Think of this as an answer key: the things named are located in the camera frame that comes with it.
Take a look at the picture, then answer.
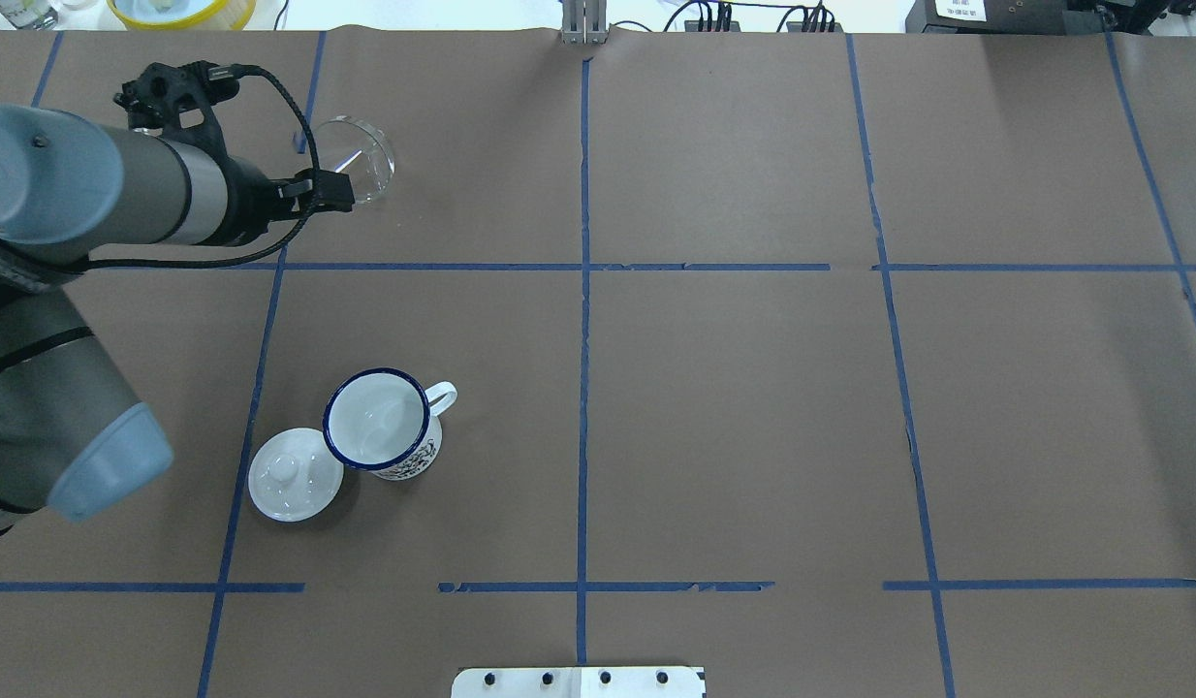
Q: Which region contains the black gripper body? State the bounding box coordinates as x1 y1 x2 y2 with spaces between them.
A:
220 163 304 243

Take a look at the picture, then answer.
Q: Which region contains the white ceramic lid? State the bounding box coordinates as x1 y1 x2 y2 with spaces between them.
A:
245 428 344 524

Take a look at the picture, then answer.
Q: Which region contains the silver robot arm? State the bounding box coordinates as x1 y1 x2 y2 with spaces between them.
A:
0 105 355 538

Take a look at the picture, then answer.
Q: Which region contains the yellow rimmed bowl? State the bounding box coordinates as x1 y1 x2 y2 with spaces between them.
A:
106 1 258 31

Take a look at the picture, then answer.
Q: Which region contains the white patterned mug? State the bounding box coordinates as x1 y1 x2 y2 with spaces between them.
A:
322 367 459 482

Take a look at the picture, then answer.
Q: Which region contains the clear plastic bottle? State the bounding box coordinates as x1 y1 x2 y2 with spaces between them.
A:
0 0 59 31

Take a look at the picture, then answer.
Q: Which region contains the far orange black adapter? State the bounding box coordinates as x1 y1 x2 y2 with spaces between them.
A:
672 1 739 33

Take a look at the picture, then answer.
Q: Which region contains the orange black adapter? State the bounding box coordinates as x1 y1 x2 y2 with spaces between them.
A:
779 4 842 33
672 1 739 33

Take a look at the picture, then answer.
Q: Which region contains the near orange black adapter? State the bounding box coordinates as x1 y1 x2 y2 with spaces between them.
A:
779 4 842 33

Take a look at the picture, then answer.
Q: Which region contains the black computer box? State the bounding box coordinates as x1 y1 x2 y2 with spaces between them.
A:
903 1 1104 36

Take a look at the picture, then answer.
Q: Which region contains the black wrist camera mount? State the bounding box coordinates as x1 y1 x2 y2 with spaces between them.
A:
112 61 239 159

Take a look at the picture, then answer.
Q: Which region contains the aluminium frame post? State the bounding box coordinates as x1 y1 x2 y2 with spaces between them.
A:
559 0 610 45

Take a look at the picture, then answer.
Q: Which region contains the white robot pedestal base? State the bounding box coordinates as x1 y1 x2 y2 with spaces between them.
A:
451 666 708 697

